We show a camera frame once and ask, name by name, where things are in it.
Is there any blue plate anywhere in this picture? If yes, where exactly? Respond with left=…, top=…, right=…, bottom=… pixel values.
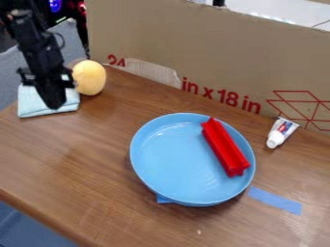
left=130, top=113, right=255, bottom=206

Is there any blue tape strip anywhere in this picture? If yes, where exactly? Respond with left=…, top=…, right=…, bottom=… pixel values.
left=247, top=186, right=302, bottom=215

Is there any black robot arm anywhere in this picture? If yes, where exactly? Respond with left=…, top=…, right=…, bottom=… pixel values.
left=0, top=0, right=75, bottom=109

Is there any small toothpaste tube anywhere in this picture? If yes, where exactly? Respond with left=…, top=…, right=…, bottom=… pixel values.
left=266, top=117, right=299, bottom=149

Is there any light blue folded cloth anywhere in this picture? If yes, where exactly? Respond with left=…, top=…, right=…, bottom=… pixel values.
left=19, top=84, right=80, bottom=118

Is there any red plastic block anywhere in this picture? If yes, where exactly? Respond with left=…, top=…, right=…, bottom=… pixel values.
left=202, top=118, right=250, bottom=178

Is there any cardboard box wall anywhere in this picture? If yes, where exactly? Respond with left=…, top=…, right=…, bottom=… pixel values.
left=85, top=0, right=330, bottom=134

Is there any black computer tower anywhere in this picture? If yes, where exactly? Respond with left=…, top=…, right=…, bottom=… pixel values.
left=43, top=0, right=89, bottom=57

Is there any yellow ball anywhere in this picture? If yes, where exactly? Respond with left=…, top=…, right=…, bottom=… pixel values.
left=72, top=60, right=107, bottom=96

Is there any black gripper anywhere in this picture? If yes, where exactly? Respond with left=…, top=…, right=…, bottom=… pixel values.
left=17, top=67, right=75, bottom=109

